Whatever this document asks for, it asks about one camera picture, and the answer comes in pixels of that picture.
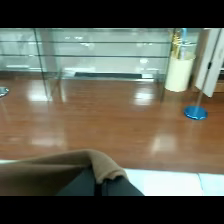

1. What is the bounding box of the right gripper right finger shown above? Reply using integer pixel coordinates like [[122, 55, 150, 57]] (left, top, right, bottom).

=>
[[101, 175, 145, 197]]

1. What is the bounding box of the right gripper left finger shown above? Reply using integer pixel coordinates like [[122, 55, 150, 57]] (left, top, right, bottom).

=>
[[55, 166, 102, 197]]

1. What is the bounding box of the brown garment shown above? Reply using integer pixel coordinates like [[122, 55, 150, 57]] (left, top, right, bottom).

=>
[[0, 149, 130, 197]]

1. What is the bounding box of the blue round stand base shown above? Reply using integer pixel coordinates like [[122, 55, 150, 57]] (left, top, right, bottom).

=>
[[183, 105, 209, 121]]

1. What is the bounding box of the cream cylindrical bin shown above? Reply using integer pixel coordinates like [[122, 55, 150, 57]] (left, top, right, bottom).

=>
[[164, 51, 197, 93]]

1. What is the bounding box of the glass shelf cabinet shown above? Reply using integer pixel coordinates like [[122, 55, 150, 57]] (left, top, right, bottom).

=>
[[0, 28, 175, 102]]

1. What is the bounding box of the white panel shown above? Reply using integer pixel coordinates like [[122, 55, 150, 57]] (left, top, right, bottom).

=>
[[194, 28, 224, 98]]

